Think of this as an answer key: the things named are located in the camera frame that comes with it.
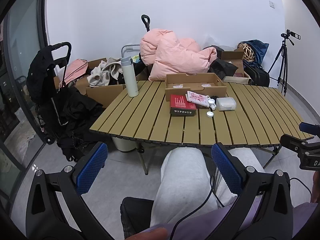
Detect black cable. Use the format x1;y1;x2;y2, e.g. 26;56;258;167
170;174;240;240

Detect glass sliding door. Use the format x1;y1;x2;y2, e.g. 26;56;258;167
0;0;60;205

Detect white bin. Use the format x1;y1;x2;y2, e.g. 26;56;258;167
111;136;138;153

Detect blue bag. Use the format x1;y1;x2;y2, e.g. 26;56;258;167
241;39;270;68

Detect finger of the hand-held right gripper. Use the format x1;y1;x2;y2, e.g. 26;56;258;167
299;122;320;135
279;134;312;153

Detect grey pants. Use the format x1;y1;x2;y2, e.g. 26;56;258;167
150;147;266;228

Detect black plastic bag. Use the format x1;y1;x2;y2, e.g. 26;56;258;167
209;58;239;77

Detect clear plastic wipes pack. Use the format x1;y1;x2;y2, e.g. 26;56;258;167
216;97;237;112

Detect red box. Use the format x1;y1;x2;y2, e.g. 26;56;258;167
170;94;197;117

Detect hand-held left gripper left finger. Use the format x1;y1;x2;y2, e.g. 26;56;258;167
26;141;108;240

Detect person's left hand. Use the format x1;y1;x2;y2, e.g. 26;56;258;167
124;227;168;240

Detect white metal frame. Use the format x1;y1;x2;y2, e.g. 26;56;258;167
121;44;141;59

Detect black camera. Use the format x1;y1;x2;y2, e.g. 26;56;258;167
280;29;296;46

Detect black suitcase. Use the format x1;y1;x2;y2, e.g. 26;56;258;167
243;62;271;88

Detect beige clothing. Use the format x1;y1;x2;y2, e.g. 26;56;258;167
87;57;123;88

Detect black wagon handle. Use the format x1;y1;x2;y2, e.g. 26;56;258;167
141;14;152;33

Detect black tripod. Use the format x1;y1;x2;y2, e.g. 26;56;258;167
267;38;291;97

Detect pink duvet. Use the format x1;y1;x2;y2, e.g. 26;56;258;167
139;28;217;82

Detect shallow cardboard tray box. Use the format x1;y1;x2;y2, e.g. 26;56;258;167
164;73;227;102

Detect black mesh chair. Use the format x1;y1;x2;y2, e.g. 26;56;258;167
120;196;156;239

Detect black stroller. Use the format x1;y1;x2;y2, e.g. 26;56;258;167
26;42;73;145

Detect black clothes pile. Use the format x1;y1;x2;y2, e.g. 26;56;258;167
53;86;106;162

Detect pink patterned packet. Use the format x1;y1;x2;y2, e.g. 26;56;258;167
185;91;211;108

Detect person's right forearm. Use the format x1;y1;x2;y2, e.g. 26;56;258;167
311;172;320;203

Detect open cardboard box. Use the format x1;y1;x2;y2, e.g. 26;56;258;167
217;51;251;79

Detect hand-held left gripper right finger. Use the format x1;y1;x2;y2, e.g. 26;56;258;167
211;142;293;240

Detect wicker ball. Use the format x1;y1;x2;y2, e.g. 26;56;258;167
237;43;255;62

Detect white thermos bottle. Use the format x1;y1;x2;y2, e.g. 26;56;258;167
121;57;139;98

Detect pink backpack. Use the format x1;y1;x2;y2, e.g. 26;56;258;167
59;59;89;86

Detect beige tote bag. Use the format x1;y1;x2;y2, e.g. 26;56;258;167
222;76;253;86

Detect wooden slat folding table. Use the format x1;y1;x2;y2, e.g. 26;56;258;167
89;79;315;176

